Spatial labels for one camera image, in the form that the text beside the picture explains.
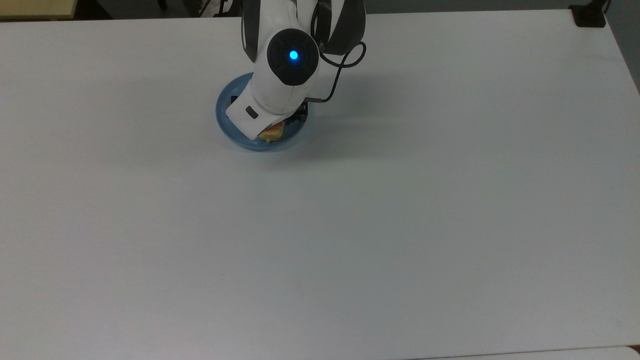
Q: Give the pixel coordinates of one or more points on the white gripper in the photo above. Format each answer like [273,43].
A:
[245,122]

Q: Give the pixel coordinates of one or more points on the orange glazed bread loaf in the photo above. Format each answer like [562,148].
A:
[272,134]

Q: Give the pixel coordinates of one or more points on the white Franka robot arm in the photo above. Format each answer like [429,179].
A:
[280,85]

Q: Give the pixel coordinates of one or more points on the blue round plate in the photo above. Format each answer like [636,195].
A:
[225,121]

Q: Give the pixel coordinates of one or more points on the beige wooden desk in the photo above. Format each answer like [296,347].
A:
[35,7]

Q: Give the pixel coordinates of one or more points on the black table clamp mount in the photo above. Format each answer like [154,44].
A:
[590,17]

